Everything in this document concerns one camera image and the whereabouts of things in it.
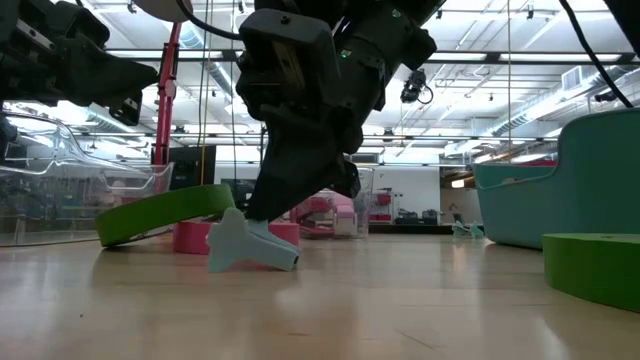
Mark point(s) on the pink tape roll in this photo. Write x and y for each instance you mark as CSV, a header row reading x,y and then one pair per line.
x,y
190,237

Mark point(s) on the green masking tape roll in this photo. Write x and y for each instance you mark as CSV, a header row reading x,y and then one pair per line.
x,y
595,270
160,210

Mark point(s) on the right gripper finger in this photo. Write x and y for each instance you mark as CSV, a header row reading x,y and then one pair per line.
x,y
352,180
300,170

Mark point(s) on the black ceiling-mounted device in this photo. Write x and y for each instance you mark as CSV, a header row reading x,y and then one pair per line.
x,y
606,95

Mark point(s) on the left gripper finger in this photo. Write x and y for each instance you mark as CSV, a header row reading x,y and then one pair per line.
x,y
100,70
127,107

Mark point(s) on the red stapler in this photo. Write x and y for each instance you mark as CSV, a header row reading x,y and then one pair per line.
x,y
310,215

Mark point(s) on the red desk lamp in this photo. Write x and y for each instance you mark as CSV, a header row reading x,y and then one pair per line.
x,y
166,100

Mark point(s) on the clear plastic bin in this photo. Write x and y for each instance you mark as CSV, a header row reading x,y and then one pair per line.
x,y
367,210
50,210

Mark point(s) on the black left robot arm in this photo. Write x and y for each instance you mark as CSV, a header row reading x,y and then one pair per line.
x,y
4,135

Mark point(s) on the light blue staple remover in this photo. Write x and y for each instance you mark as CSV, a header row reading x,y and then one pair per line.
x,y
240,250

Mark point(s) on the teal staple remover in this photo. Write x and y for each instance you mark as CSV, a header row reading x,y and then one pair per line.
x,y
467,231

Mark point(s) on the teal plastic bin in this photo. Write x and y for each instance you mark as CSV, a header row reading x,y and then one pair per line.
x,y
575,200

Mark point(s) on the black overhead camera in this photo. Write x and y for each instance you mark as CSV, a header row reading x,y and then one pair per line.
x,y
414,86

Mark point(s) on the white air vent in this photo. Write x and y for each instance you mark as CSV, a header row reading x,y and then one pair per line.
x,y
572,77

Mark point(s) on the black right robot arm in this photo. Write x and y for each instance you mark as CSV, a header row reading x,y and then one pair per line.
x,y
627,20

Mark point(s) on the black monitor screen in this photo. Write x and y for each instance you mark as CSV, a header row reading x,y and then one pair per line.
x,y
192,167

